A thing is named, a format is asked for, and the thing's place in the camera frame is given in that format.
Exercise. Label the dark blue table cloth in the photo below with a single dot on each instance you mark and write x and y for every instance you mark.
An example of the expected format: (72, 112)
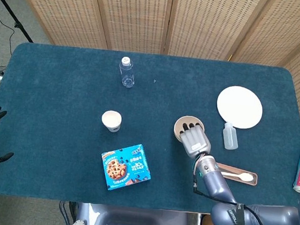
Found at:
(60, 95)

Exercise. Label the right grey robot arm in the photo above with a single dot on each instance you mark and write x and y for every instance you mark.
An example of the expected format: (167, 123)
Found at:
(217, 186)

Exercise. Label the clear plastic water bottle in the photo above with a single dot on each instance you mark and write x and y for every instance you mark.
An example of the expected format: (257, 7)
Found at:
(127, 73)

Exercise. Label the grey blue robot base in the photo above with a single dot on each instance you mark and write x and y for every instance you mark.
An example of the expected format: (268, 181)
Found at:
(130, 223)

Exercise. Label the woven rattan folding screen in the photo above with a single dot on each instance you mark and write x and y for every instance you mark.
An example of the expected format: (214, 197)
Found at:
(138, 14)

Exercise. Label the small translucent squeeze bottle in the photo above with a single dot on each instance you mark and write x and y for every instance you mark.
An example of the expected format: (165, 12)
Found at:
(230, 138)

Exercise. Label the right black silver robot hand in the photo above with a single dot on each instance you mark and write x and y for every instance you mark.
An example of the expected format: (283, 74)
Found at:
(195, 142)

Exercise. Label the blue cookie box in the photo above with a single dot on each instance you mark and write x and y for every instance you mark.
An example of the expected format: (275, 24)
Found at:
(125, 167)

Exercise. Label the white paper cup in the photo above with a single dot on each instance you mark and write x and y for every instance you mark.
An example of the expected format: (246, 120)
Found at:
(111, 120)

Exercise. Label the pink cutlery tray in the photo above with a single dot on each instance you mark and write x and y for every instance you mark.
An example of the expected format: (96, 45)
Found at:
(240, 170)

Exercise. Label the black tripod stand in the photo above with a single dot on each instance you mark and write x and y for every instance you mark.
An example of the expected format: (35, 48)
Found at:
(12, 17)

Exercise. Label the white round plate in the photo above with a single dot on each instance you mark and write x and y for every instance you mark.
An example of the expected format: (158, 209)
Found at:
(239, 107)

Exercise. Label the white plastic spoon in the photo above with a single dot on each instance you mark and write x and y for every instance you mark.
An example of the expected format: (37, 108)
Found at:
(243, 177)

